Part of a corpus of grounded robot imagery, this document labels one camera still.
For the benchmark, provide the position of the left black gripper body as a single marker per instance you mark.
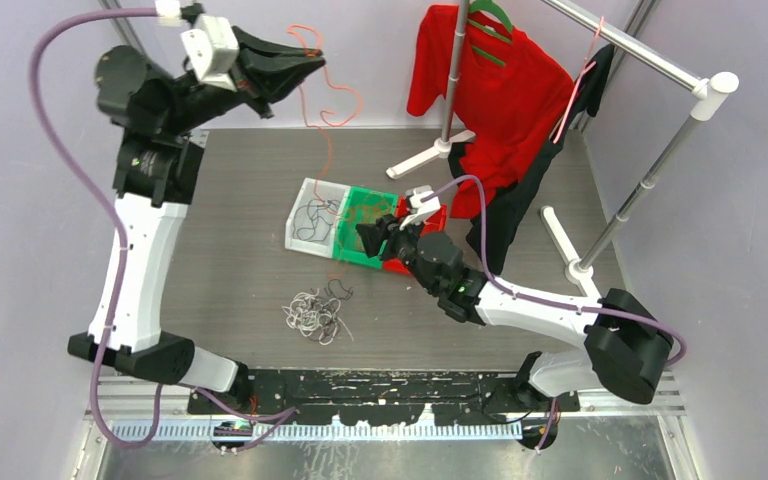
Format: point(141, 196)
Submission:
point(207, 102)

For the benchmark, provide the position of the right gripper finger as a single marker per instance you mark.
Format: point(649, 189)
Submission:
point(373, 241)
point(389, 223)

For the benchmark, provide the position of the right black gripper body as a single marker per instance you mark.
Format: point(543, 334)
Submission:
point(403, 244)

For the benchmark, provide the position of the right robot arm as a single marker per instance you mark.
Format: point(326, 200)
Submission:
point(613, 343)

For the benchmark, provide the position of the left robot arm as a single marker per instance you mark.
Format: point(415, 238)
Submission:
point(155, 178)

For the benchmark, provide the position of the red plastic bin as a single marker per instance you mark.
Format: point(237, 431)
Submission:
point(435, 223)

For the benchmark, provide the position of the white plastic bin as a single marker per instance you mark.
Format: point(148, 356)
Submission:
point(311, 225)

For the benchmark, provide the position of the black t-shirt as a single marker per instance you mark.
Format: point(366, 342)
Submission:
point(530, 192)

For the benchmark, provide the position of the red t-shirt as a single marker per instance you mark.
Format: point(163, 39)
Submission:
point(510, 93)

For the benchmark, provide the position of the green clothes hanger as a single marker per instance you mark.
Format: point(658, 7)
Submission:
point(490, 18)

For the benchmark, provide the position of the pink clothes hanger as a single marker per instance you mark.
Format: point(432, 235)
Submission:
point(586, 67)

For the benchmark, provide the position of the metal clothes rack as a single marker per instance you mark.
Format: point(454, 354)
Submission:
point(697, 241)

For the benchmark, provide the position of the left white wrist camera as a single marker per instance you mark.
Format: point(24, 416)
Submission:
point(212, 49)

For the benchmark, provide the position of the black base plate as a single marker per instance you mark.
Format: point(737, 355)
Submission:
point(385, 398)

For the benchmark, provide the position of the aluminium frame rail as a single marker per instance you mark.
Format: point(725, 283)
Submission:
point(137, 409)

